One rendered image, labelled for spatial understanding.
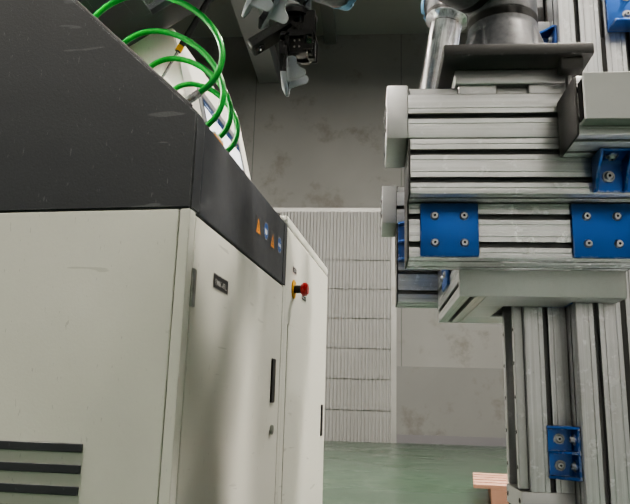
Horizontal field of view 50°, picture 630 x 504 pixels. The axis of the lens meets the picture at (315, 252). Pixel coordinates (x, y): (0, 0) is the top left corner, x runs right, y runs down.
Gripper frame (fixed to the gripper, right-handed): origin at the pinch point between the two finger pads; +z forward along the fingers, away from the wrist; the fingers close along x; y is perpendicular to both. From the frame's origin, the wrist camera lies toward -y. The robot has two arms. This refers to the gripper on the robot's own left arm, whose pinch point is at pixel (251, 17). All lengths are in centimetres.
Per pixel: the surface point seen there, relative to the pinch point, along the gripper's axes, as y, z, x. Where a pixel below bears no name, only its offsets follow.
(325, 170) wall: -290, 149, 879
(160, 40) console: -42, 23, 33
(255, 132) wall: -421, 174, 860
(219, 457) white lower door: 62, 61, -29
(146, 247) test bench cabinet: 35, 35, -44
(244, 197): 28.9, 28.0, -11.1
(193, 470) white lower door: 63, 57, -41
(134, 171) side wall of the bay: 25, 29, -42
